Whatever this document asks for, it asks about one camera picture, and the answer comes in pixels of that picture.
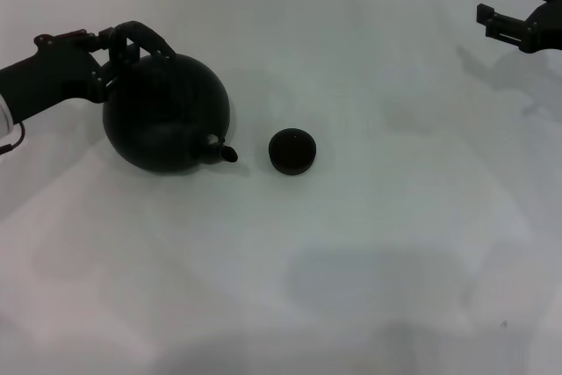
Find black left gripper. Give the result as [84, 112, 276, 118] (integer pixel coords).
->
[0, 26, 133, 126]

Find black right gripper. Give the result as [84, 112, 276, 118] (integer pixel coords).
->
[475, 0, 562, 55]

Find small dark teacup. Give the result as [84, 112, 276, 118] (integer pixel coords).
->
[268, 127, 318, 177]

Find black round teapot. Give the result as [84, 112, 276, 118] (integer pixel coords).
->
[101, 20, 241, 176]

